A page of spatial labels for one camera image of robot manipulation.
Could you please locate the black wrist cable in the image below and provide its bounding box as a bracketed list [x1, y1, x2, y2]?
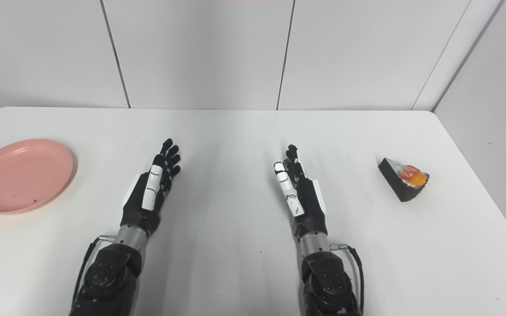
[72, 235, 117, 308]
[330, 243, 365, 315]

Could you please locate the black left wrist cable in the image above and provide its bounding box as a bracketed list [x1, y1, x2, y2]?
[72, 235, 117, 308]

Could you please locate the pink round plate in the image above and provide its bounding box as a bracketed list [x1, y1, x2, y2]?
[0, 139, 76, 215]

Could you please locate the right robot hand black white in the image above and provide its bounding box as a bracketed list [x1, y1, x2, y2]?
[273, 144, 329, 240]

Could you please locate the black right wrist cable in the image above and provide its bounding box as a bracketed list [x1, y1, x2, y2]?
[330, 243, 365, 315]

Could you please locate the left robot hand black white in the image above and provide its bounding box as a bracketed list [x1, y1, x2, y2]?
[120, 138, 182, 236]

